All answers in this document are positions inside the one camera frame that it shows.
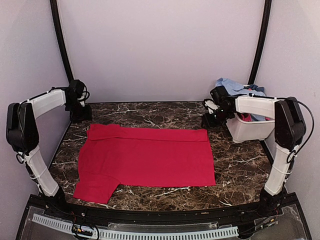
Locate pink garment in bin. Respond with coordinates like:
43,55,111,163
237,112,273,122

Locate white plastic laundry bin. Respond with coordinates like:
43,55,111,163
226,90,277,143

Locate black frame post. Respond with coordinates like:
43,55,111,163
49,0,74,82
247,0,272,85

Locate left electronics board with wires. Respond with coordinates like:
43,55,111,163
69,211,100,240

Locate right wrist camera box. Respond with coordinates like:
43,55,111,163
210,86,229,105

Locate red t-shirt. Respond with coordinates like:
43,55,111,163
73,124,216,204

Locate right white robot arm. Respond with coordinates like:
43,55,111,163
201,93,307,217

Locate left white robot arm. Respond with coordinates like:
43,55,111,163
6,80,92,218

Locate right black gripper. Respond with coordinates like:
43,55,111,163
201,107,233,130

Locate right black frame post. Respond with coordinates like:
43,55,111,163
247,0,272,85

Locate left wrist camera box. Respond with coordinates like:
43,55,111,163
68,79,85,99

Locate light blue shirt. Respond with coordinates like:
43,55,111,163
215,77,270,122

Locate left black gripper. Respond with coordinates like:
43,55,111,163
66,99,92,123

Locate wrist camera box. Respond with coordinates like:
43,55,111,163
68,79,85,99
210,86,229,105

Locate dark blue garment in bin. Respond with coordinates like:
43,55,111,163
244,84,265,93

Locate electronics board with wires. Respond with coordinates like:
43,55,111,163
253,215,279,233
69,211,100,240

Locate white slotted cable duct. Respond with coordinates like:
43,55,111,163
31,213,239,240

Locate right electronics board with wires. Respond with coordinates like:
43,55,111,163
253,215,279,233

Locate left black frame post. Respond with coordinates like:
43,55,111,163
49,0,74,82

